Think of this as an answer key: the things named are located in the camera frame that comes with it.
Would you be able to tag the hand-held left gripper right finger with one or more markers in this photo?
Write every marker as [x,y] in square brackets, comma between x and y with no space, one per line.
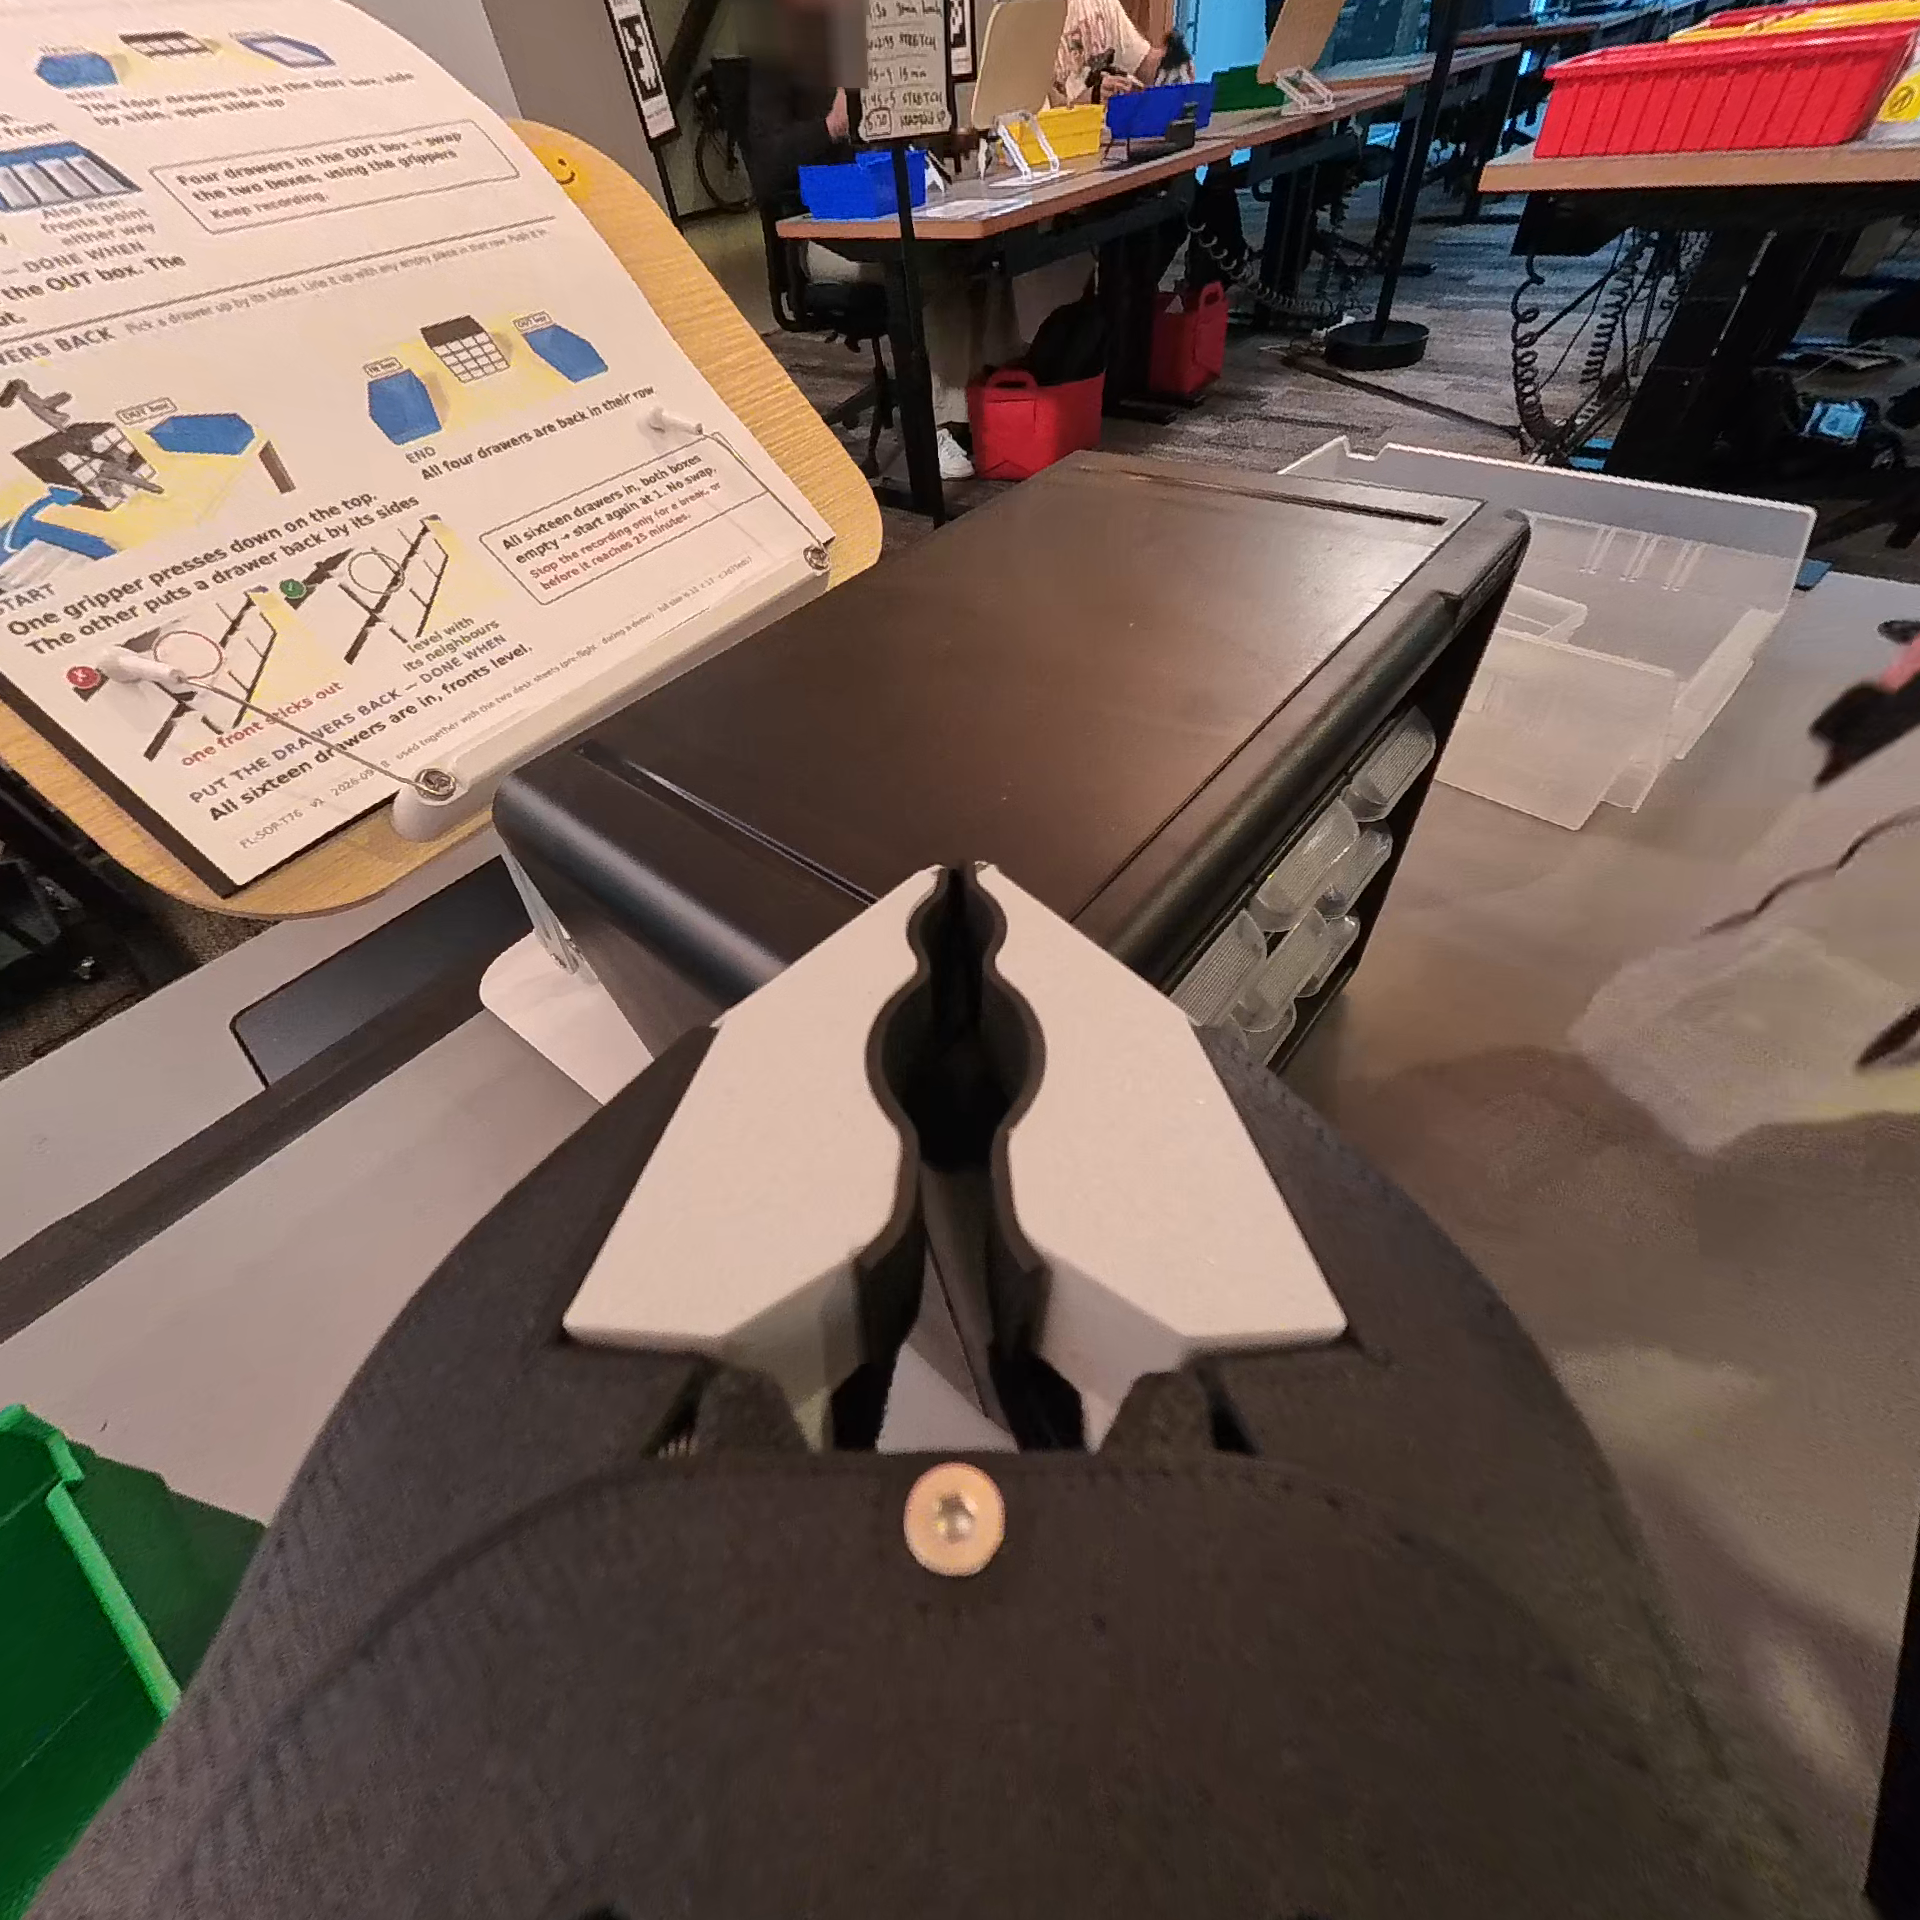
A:
[1155,1170]

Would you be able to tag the handwritten whiteboard sign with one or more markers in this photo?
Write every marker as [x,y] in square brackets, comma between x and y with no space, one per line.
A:
[903,73]

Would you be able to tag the printed instruction sheet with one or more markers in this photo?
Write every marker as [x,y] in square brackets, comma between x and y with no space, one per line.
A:
[328,447]

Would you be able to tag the clear plastic box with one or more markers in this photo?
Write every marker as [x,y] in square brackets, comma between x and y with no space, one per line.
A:
[1697,554]

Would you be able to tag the wooden display board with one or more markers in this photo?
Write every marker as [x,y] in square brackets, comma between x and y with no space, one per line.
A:
[793,419]

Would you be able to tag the long wooden desk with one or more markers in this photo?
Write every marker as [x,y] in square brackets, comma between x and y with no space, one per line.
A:
[1082,200]

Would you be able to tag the clear plastic drawer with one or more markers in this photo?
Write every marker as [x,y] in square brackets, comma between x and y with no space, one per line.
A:
[1726,1033]
[1561,737]

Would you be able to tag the yellow plastic bin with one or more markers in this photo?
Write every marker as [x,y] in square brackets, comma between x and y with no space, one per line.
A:
[1060,137]

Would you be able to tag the wooden desk with black legs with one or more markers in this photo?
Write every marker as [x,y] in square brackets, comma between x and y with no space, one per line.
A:
[1648,169]

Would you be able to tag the green plastic bin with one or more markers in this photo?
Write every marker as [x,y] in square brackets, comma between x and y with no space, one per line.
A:
[75,1590]

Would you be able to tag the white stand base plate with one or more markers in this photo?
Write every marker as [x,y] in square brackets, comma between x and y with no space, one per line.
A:
[548,1013]

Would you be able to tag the black and white tag poster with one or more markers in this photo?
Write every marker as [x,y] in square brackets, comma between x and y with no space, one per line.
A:
[636,67]

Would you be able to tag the black sign post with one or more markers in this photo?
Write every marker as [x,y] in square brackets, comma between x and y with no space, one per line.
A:
[1376,346]

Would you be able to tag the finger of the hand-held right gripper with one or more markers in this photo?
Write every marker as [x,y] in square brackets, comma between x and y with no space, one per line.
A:
[1829,856]
[1900,1038]

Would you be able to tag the black drawer cabinet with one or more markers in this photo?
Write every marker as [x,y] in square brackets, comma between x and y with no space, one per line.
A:
[1018,673]

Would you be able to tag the red plastic tray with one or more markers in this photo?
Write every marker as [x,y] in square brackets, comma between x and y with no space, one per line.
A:
[1709,99]

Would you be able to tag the set of small clear drawers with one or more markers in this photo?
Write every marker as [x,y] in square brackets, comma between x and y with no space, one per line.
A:
[1306,901]

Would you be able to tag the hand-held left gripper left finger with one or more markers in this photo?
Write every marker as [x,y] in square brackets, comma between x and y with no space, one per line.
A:
[763,1170]

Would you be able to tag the yellow smiley sticker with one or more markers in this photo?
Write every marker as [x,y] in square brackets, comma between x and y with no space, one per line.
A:
[567,169]

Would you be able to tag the white sheet clip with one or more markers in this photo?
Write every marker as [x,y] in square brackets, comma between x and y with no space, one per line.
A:
[436,802]

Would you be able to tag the blue plastic bin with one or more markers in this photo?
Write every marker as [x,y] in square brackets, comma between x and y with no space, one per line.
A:
[860,184]
[1156,114]

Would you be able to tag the black office chair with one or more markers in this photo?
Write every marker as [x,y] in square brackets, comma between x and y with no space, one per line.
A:
[840,299]

